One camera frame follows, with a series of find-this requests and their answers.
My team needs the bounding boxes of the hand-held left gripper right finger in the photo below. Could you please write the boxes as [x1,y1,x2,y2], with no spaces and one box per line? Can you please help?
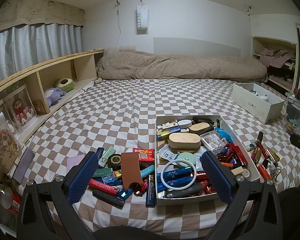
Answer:
[201,151,284,240]

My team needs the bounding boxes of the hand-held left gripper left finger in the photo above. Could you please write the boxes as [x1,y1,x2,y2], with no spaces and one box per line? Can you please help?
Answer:
[16,151,100,240]

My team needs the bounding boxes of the purple sticky note pad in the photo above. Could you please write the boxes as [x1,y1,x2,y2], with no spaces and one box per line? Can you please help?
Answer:
[67,154,85,172]

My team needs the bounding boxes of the pile of cosmetic tubes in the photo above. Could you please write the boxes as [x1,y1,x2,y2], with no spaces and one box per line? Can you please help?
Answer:
[250,131,282,180]

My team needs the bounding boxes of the white cardboard box container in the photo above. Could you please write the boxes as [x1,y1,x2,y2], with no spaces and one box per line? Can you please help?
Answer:
[155,115,261,207]

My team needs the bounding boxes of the clear snack container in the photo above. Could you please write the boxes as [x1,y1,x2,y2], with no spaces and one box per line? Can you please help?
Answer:
[0,112,24,174]

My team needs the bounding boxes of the dark green flat box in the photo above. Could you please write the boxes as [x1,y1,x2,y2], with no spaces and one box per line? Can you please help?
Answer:
[92,168,113,179]

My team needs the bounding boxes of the red tube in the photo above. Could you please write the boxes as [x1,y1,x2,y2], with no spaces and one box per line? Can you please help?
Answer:
[88,179,118,195]

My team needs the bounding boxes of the clear plastic bin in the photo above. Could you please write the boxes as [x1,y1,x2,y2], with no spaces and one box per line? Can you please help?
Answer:
[284,92,300,137]

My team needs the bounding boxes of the black tube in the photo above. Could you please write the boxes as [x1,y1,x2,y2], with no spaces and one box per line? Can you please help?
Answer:
[92,189,125,208]

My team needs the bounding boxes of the mint green small box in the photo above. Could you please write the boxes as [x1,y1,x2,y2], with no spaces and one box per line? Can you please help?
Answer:
[101,147,115,165]

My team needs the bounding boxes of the clear plastic case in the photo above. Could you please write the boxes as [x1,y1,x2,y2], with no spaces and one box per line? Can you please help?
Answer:
[200,131,227,153]

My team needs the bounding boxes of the mint green round case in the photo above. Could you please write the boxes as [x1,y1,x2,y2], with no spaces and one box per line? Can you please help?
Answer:
[175,152,197,168]

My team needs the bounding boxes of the round black tin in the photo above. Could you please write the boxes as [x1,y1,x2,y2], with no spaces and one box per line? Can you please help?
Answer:
[108,154,122,168]

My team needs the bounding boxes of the black foam grip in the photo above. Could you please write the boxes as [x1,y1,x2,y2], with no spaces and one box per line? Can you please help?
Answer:
[165,182,203,199]

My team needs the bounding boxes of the blue tube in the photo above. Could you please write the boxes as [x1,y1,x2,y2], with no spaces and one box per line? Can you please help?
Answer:
[162,167,193,180]

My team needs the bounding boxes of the blue plastic packet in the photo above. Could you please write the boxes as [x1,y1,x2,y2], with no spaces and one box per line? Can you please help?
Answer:
[215,127,233,143]

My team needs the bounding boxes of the large oval wooden-lid box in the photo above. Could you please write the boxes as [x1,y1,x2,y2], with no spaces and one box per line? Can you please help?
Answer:
[168,132,202,153]

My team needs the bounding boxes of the brown leather case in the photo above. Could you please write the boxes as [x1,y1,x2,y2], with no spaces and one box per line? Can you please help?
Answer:
[120,152,143,190]

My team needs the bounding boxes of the small oval wooden-lid box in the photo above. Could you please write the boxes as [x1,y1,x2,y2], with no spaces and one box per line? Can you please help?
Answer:
[189,123,214,135]

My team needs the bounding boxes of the grey notebook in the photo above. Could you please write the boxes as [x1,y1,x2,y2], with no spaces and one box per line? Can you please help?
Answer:
[14,147,35,184]

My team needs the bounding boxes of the white round tape case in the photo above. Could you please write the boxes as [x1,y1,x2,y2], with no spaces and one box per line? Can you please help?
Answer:
[177,120,193,130]

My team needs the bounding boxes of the white shoe box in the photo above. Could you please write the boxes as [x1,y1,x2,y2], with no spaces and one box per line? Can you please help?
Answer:
[231,83,285,125]

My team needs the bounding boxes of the teal tube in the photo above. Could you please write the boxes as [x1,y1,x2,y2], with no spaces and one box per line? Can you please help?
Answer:
[139,165,155,178]

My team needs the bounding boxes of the red snack packet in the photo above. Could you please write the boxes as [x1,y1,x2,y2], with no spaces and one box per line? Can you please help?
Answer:
[132,148,155,161]

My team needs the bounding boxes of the navy blue long box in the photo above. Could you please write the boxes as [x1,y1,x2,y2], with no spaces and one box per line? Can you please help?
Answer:
[145,174,156,208]

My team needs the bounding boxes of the checkered bed sheet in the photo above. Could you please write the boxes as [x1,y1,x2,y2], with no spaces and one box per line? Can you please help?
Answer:
[22,77,300,233]

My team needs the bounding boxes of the plastic bottle red label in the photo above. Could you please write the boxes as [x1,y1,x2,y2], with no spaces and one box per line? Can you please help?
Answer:
[0,177,22,215]

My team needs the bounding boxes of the pink clothes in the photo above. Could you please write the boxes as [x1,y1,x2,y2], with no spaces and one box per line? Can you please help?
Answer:
[260,49,295,68]

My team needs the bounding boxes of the small wooden box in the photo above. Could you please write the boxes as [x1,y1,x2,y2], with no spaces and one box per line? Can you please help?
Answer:
[34,101,47,115]

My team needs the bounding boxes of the purple plush toy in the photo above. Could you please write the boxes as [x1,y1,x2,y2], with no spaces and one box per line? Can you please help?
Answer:
[44,87,67,105]

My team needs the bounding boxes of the doll in clear case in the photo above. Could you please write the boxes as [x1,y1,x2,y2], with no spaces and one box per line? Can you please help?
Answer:
[2,85,38,133]

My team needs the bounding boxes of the green plush toy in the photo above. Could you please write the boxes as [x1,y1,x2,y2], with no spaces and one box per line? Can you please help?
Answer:
[55,78,76,92]

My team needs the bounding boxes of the wardrobe shelf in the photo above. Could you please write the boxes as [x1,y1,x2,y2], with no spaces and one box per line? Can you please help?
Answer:
[252,36,298,93]

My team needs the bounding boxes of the beige comforter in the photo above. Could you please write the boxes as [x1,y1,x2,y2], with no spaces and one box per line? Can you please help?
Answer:
[97,46,268,83]

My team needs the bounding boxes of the wooden bedside shelf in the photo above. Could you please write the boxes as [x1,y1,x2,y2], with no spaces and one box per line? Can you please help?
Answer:
[0,49,105,145]

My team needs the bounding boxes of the grey curtain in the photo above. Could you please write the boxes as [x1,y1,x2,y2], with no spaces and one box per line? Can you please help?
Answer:
[0,23,83,88]

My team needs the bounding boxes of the beige printed valance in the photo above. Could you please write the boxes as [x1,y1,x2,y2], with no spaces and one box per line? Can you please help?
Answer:
[0,0,87,32]

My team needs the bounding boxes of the white hanging paper bag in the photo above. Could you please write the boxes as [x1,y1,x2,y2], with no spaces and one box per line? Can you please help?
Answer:
[136,5,149,35]

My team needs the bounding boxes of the white plastic ring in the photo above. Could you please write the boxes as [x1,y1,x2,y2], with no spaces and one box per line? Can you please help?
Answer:
[161,160,197,192]

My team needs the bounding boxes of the white wall cable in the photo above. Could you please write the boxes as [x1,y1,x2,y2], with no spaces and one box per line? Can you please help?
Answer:
[116,1,122,48]

